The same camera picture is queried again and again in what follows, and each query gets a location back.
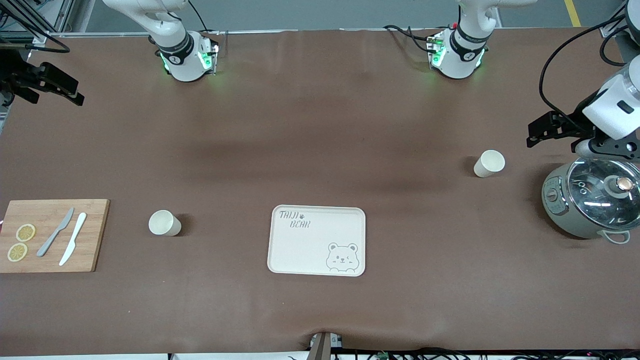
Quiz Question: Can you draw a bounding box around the grey-green electric pot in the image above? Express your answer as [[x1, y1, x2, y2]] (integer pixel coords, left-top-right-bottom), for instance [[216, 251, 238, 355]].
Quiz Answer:
[[541, 158, 640, 245]]

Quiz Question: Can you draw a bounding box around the wooden cutting board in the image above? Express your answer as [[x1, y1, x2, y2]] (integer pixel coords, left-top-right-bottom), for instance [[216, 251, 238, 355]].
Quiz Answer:
[[0, 199, 110, 274]]

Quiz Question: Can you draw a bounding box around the metal camera stand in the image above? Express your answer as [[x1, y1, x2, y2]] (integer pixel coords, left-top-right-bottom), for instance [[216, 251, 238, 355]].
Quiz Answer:
[[309, 331, 344, 360]]

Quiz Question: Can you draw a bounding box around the white IKEA cup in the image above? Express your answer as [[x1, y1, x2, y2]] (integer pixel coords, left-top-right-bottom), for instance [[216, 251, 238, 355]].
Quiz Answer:
[[148, 210, 182, 237], [473, 149, 506, 178]]

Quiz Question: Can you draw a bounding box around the cream bear print tray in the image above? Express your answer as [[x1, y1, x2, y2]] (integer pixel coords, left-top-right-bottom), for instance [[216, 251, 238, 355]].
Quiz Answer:
[[267, 204, 367, 277]]

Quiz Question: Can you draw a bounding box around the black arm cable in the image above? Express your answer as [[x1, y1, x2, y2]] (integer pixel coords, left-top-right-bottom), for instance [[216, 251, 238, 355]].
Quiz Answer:
[[0, 7, 71, 54], [539, 0, 640, 127]]

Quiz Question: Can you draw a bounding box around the grey plastic knife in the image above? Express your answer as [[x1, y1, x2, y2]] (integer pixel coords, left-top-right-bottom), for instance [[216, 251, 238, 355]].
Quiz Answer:
[[36, 207, 75, 258]]

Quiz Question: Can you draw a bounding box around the aluminium frame rail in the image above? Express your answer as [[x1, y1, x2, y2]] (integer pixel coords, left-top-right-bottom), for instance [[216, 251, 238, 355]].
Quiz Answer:
[[0, 0, 76, 51], [599, 0, 640, 39]]

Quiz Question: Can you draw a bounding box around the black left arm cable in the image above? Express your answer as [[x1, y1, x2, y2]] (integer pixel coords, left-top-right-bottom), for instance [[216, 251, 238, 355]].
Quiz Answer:
[[539, 0, 640, 127]]

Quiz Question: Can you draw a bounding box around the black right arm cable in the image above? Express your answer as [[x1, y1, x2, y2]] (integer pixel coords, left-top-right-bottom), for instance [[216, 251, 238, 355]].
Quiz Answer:
[[0, 7, 71, 54]]

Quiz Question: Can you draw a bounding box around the glass pot lid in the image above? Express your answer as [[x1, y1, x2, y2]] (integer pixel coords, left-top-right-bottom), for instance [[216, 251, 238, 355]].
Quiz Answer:
[[567, 158, 640, 226]]

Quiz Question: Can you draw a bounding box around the white plastic knife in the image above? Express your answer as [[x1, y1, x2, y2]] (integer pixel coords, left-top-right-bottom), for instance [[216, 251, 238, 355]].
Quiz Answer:
[[59, 212, 88, 267]]

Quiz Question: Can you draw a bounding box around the brown table mat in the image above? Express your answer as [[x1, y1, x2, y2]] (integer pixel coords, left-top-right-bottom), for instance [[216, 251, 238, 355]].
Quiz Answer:
[[0, 27, 640, 357]]

